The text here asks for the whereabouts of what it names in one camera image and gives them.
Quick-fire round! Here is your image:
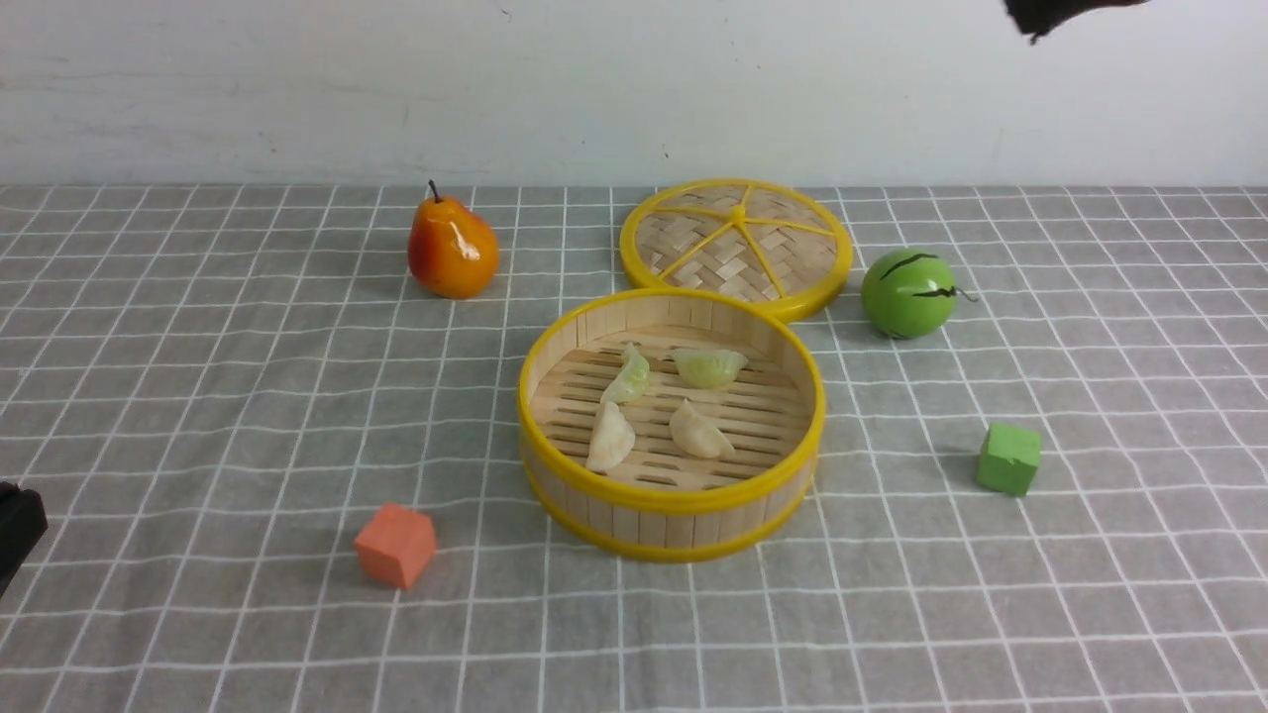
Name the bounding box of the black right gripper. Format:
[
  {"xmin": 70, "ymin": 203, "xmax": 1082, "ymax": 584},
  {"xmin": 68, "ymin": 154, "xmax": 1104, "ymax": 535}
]
[{"xmin": 1003, "ymin": 0, "xmax": 1145, "ymax": 46}]

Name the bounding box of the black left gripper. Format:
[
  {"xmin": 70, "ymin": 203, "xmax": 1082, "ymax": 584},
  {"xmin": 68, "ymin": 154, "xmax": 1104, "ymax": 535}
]
[{"xmin": 0, "ymin": 481, "xmax": 49, "ymax": 596}]

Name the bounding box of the yellow-green dumpling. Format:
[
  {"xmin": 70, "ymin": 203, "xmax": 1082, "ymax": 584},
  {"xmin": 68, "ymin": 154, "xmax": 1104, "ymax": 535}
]
[{"xmin": 671, "ymin": 348, "xmax": 748, "ymax": 391}]

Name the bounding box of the white dumpling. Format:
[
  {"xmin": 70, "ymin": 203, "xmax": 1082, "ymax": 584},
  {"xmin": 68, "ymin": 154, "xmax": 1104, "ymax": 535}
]
[
  {"xmin": 670, "ymin": 400, "xmax": 735, "ymax": 459},
  {"xmin": 585, "ymin": 400, "xmax": 637, "ymax": 473}
]

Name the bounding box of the green-tinted dumpling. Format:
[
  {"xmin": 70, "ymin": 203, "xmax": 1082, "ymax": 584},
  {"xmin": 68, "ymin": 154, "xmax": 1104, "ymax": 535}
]
[{"xmin": 598, "ymin": 343, "xmax": 650, "ymax": 403}]

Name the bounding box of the bamboo steamer lid yellow rim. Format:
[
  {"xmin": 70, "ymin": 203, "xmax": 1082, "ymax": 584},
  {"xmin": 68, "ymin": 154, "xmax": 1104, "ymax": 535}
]
[{"xmin": 618, "ymin": 178, "xmax": 853, "ymax": 322}]

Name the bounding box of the bamboo steamer tray yellow rim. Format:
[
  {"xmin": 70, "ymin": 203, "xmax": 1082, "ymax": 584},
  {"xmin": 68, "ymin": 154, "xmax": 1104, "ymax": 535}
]
[{"xmin": 516, "ymin": 289, "xmax": 827, "ymax": 562}]

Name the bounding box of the grey checkered tablecloth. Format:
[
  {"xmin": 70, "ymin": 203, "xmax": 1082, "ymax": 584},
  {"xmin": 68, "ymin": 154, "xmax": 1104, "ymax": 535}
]
[{"xmin": 1, "ymin": 184, "xmax": 1267, "ymax": 712}]

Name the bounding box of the green toy watermelon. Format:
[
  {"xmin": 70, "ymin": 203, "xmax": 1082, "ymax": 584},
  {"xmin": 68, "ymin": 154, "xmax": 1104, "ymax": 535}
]
[{"xmin": 861, "ymin": 247, "xmax": 979, "ymax": 340}]

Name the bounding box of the orange cube block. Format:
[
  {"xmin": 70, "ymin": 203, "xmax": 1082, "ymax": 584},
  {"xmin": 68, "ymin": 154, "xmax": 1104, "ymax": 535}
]
[{"xmin": 355, "ymin": 502, "xmax": 437, "ymax": 587}]

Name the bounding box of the green cube block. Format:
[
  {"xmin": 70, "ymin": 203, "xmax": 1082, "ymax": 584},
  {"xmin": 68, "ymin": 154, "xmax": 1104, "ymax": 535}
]
[{"xmin": 978, "ymin": 422, "xmax": 1044, "ymax": 499}]

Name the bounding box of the orange toy pear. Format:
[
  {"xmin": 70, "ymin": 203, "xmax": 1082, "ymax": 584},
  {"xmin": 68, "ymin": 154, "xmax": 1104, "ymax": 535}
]
[{"xmin": 406, "ymin": 180, "xmax": 500, "ymax": 301}]

